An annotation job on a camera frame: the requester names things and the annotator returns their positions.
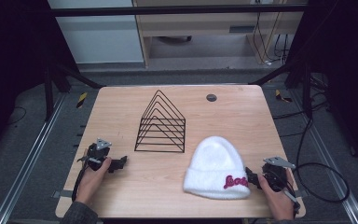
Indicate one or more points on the black frame stand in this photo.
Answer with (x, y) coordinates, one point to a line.
(60, 77)
(295, 81)

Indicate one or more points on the black horizontal frame bar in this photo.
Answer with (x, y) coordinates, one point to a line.
(167, 11)

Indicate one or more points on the light wooden desk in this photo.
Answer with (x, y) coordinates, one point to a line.
(205, 26)

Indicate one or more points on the person's right hand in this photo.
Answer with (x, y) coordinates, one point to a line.
(276, 202)

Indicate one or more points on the white cabinet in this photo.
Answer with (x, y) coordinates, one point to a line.
(99, 37)

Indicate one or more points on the person's left hand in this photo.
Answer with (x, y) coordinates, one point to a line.
(91, 183)

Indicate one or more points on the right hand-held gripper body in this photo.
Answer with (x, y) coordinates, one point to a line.
(275, 175)

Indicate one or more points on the yellow black striped tape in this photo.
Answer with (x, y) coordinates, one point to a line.
(282, 96)
(81, 100)

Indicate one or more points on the metal floor rail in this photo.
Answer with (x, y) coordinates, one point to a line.
(332, 161)
(28, 158)

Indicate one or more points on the white knit beanie hat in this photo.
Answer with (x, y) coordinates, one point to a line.
(216, 168)

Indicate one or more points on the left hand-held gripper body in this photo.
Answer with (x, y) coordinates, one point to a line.
(98, 152)

